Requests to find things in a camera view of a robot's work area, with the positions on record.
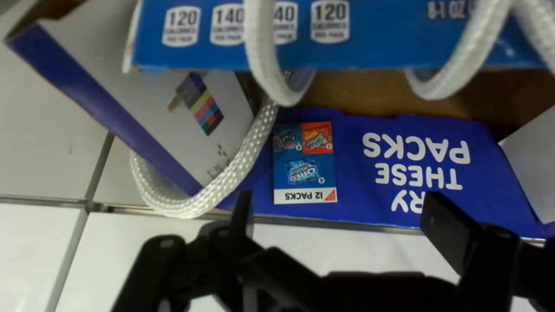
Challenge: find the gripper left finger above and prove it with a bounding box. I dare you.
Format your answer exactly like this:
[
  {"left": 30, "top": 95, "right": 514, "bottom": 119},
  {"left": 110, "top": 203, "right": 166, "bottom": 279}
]
[{"left": 111, "top": 190, "right": 323, "bottom": 312}]

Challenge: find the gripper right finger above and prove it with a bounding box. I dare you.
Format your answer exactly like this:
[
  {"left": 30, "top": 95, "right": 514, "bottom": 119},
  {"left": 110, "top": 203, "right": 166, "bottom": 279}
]
[{"left": 420, "top": 192, "right": 555, "bottom": 312}]

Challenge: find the blue cardboard snack box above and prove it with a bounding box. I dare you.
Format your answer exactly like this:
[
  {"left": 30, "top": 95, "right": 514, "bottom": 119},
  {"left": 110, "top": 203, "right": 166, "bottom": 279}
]
[{"left": 3, "top": 0, "right": 555, "bottom": 240}]

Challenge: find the white braided rope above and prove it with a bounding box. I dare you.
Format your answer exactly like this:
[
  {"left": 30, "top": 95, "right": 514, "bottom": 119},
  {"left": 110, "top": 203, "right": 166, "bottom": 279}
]
[
  {"left": 244, "top": 0, "right": 316, "bottom": 107},
  {"left": 129, "top": 97, "right": 280, "bottom": 219},
  {"left": 404, "top": 0, "right": 555, "bottom": 101}
]

